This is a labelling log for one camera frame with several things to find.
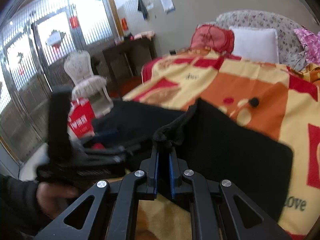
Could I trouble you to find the black pants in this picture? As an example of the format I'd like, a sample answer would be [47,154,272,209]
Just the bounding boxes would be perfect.
[91,99,293,223]

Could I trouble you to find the red round cushion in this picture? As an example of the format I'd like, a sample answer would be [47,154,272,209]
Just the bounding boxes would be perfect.
[190,24,235,54]

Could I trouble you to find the orange red printed blanket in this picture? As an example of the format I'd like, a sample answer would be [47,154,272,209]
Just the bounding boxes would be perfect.
[122,49,320,240]

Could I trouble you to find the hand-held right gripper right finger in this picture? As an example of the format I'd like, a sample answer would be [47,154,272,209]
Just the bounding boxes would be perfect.
[169,147,292,240]

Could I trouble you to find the white ornate chair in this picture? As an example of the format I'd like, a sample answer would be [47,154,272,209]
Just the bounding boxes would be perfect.
[64,50,114,117]

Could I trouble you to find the dark cloth on wall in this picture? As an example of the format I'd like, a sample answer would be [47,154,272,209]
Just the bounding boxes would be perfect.
[137,0,148,20]

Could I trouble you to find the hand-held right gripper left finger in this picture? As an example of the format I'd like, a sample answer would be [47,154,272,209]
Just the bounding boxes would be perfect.
[34,144,159,240]

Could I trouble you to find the pink penguin print quilt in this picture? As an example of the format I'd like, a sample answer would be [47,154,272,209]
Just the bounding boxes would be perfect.
[294,26,320,65]

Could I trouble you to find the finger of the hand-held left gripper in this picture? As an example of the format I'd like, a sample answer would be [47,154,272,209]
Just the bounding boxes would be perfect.
[92,127,120,142]
[82,140,153,165]

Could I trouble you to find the red paper bag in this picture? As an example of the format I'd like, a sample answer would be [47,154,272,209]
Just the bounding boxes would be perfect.
[67,97,97,139]

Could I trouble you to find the white pillow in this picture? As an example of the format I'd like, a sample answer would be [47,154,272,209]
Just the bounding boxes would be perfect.
[229,26,280,64]

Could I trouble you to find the pink cloth on table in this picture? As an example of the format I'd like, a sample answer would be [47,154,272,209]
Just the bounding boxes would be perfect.
[134,31,154,40]

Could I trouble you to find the floral padded headboard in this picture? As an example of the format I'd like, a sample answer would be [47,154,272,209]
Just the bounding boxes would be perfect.
[216,10,318,72]

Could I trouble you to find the person's left forearm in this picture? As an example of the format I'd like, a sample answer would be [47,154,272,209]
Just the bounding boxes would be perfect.
[0,174,53,237]

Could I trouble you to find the dark wooden table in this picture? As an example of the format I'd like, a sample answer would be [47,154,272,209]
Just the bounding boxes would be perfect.
[102,36,158,85]

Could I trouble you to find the person's left hand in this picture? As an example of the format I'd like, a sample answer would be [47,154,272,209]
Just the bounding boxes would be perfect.
[36,182,79,219]

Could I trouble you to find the metal barred door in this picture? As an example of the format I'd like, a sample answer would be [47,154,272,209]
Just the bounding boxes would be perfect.
[0,0,118,165]

